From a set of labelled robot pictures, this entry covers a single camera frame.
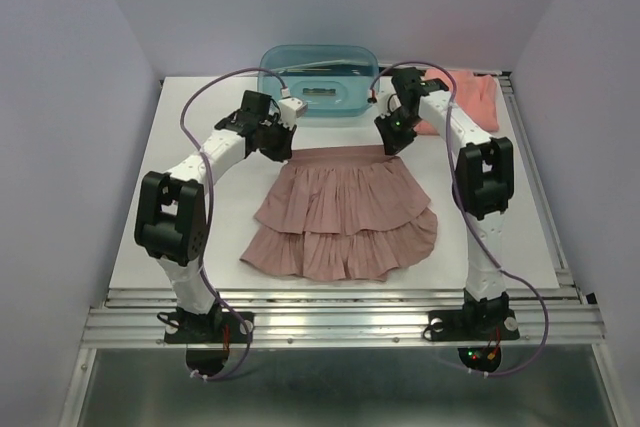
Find folded coral pink skirt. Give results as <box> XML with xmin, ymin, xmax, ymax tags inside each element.
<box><xmin>414</xmin><ymin>67</ymin><xmax>501</xmax><ymax>136</ymax></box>

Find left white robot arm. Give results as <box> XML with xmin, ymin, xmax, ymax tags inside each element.
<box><xmin>134</xmin><ymin>89</ymin><xmax>307</xmax><ymax>343</ymax></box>

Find teal plastic basin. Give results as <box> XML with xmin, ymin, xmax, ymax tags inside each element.
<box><xmin>257</xmin><ymin>44</ymin><xmax>379</xmax><ymax>118</ymax></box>

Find dusty pink ruffled skirt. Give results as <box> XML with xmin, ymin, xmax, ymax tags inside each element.
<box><xmin>240</xmin><ymin>145</ymin><xmax>438</xmax><ymax>282</ymax></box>

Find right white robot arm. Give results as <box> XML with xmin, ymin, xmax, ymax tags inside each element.
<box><xmin>374</xmin><ymin>61</ymin><xmax>519</xmax><ymax>342</ymax></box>

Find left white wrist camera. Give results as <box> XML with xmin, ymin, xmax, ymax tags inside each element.
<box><xmin>277</xmin><ymin>97</ymin><xmax>308</xmax><ymax>130</ymax></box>

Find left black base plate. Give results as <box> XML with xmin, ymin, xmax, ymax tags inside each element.
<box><xmin>157</xmin><ymin>311</ymin><xmax>254</xmax><ymax>345</ymax></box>

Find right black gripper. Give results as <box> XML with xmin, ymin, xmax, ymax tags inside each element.
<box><xmin>376</xmin><ymin>107</ymin><xmax>423</xmax><ymax>158</ymax></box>

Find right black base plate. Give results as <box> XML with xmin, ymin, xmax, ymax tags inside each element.
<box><xmin>422</xmin><ymin>309</ymin><xmax>520</xmax><ymax>343</ymax></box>

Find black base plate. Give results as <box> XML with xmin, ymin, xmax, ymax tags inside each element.
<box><xmin>157</xmin><ymin>311</ymin><xmax>254</xmax><ymax>345</ymax></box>
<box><xmin>422</xmin><ymin>309</ymin><xmax>520</xmax><ymax>343</ymax></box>

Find aluminium rail frame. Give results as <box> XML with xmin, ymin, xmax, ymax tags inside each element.
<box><xmin>61</xmin><ymin>73</ymin><xmax>634</xmax><ymax>426</ymax></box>

